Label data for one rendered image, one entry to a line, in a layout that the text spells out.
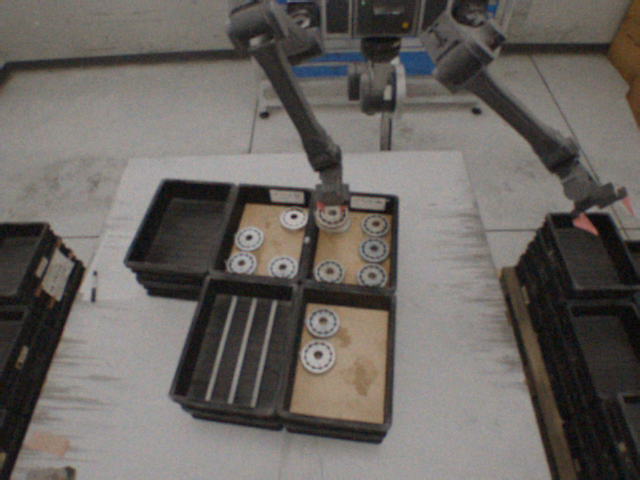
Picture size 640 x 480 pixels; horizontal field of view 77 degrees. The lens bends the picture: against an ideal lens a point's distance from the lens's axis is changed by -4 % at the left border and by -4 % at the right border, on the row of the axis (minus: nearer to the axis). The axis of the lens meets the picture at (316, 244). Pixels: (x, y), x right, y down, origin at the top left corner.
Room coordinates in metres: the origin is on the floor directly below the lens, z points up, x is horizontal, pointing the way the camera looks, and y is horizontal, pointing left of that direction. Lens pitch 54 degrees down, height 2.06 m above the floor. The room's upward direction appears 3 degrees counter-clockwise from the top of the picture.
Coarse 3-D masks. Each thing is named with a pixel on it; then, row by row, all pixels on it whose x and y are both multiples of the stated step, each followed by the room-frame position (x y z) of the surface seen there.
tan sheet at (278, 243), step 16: (256, 208) 1.07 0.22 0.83; (272, 208) 1.06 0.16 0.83; (288, 208) 1.06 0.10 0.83; (240, 224) 0.99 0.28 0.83; (256, 224) 0.99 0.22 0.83; (272, 224) 0.98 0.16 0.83; (272, 240) 0.91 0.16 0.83; (288, 240) 0.90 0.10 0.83; (256, 256) 0.84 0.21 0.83; (272, 256) 0.84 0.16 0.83; (288, 256) 0.83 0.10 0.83
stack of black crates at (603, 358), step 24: (576, 312) 0.73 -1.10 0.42; (600, 312) 0.72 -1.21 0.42; (624, 312) 0.71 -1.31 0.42; (552, 336) 0.68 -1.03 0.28; (576, 336) 0.60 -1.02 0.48; (600, 336) 0.63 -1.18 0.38; (624, 336) 0.62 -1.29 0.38; (552, 360) 0.59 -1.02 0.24; (576, 360) 0.53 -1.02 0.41; (600, 360) 0.53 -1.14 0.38; (624, 360) 0.52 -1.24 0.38; (552, 384) 0.50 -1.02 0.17; (576, 384) 0.44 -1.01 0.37; (600, 384) 0.43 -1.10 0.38; (624, 384) 0.42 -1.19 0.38; (576, 408) 0.37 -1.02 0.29
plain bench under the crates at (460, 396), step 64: (128, 192) 1.32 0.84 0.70; (384, 192) 1.23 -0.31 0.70; (448, 192) 1.21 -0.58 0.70; (448, 256) 0.88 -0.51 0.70; (128, 320) 0.68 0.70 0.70; (448, 320) 0.61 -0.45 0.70; (64, 384) 0.46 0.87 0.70; (128, 384) 0.45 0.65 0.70; (448, 384) 0.39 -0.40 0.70; (512, 384) 0.37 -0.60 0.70; (128, 448) 0.25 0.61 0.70; (192, 448) 0.24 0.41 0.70; (256, 448) 0.23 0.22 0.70; (320, 448) 0.22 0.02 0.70; (384, 448) 0.21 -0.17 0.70; (448, 448) 0.20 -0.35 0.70; (512, 448) 0.19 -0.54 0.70
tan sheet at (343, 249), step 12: (360, 216) 0.99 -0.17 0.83; (384, 216) 0.99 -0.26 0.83; (360, 228) 0.94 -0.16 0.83; (324, 240) 0.89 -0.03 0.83; (336, 240) 0.89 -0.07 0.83; (348, 240) 0.89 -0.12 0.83; (360, 240) 0.88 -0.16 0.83; (384, 240) 0.88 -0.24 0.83; (324, 252) 0.84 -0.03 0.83; (336, 252) 0.84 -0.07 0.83; (348, 252) 0.83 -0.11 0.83; (348, 264) 0.78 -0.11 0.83; (360, 264) 0.78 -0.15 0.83; (384, 264) 0.78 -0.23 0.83; (312, 276) 0.75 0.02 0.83; (348, 276) 0.74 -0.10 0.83
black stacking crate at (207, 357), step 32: (224, 288) 0.70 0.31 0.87; (256, 288) 0.68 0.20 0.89; (288, 288) 0.66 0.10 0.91; (224, 320) 0.60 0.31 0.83; (256, 320) 0.59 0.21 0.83; (192, 352) 0.47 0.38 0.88; (224, 352) 0.49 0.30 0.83; (256, 352) 0.49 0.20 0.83; (192, 384) 0.40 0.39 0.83; (224, 384) 0.39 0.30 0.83; (256, 416) 0.30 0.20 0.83
